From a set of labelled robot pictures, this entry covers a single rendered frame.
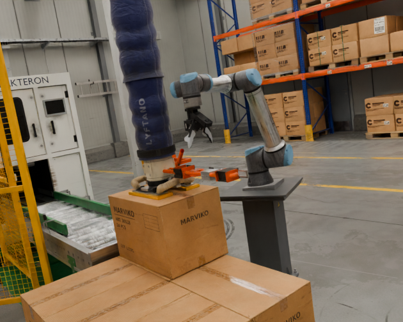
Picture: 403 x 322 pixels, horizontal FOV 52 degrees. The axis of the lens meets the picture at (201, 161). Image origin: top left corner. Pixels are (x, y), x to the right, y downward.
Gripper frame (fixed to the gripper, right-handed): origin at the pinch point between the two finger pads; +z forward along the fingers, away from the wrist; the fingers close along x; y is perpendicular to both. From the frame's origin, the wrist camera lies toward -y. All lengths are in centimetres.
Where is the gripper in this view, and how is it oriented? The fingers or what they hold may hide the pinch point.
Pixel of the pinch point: (201, 145)
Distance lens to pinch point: 208.1
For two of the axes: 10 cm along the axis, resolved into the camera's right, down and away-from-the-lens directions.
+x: -7.7, 2.1, -6.0
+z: 1.5, 9.8, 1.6
